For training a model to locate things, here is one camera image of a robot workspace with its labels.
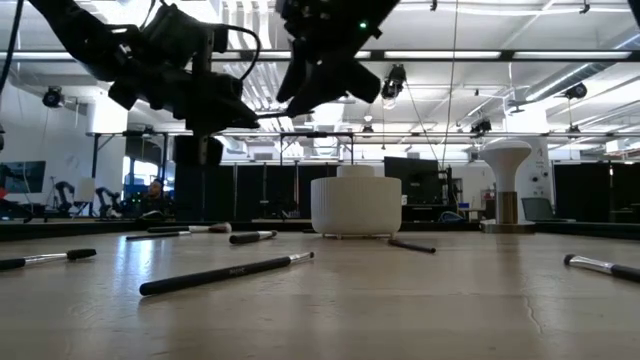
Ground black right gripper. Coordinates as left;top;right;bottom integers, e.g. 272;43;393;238
276;29;384;119

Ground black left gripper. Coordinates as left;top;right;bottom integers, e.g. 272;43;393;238
108;63;262;167

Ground fluffy powder makeup brush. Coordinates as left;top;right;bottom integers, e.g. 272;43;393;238
147;222;233;235

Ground short thick black brush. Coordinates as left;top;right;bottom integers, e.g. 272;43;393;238
229;229;278;246

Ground thin dark makeup brush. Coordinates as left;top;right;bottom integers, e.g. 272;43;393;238
125;230;193;242

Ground long black makeup brush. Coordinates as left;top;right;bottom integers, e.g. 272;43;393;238
139;251;316;297

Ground black spoolie brush silver ferrule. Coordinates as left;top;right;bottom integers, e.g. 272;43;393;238
0;248;98;272

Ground black brush long silver ferrule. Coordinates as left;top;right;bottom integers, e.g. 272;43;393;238
563;253;640;284

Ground black partition panels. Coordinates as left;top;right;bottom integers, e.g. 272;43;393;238
553;162;640;225
173;163;341;222

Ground person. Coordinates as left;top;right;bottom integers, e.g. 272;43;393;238
134;178;176;221

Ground white ribbed round container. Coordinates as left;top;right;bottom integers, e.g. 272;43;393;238
310;164;403;240

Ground black monitor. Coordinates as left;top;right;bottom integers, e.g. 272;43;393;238
383;156;441;206

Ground white box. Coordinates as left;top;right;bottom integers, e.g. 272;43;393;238
74;177;96;204

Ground white mushroom table lamp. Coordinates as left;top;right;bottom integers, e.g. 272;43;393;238
478;139;536;235

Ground grey laptop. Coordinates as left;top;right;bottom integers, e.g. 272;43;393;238
521;197;576;224

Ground black left camera cable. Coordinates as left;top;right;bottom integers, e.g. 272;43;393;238
214;23;263;84

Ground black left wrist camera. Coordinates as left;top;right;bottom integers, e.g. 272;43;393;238
142;2;229;69

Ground black table edge rail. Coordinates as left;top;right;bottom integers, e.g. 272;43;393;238
0;218;640;242

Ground black overhead frame bar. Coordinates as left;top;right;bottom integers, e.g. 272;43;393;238
0;48;640;63

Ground dark wall screen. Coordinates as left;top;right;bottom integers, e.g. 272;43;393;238
0;160;47;195

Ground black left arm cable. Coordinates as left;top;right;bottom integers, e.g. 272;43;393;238
0;0;25;96

